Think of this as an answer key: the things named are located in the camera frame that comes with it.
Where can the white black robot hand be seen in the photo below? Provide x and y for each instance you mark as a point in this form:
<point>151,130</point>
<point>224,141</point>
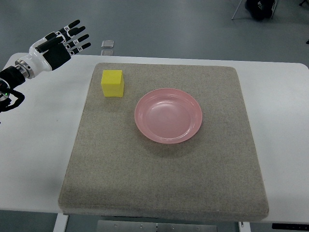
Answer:
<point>53,50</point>

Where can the yellow block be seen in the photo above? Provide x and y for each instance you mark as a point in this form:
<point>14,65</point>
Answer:
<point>112,83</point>

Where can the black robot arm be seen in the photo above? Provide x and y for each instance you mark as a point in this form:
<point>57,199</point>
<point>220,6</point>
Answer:
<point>10,78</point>

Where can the pink plate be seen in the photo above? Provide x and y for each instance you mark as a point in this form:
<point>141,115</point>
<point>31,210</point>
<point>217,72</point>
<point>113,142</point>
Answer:
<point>168,116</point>

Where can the clear floor outlet cover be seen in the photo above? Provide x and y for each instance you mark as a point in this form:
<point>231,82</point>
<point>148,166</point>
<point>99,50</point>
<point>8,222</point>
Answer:
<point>107,44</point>

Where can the white table leg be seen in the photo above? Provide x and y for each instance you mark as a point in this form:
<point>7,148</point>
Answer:
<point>61,223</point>

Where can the grey metal stand leg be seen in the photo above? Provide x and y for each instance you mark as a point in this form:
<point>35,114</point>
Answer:
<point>237,9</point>

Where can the dark bag on floor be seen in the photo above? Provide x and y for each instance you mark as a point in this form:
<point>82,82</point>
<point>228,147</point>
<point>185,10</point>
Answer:
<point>260,9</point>

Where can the metal table base plate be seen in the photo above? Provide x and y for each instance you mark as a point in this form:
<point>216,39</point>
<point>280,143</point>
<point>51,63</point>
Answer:
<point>131,226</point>

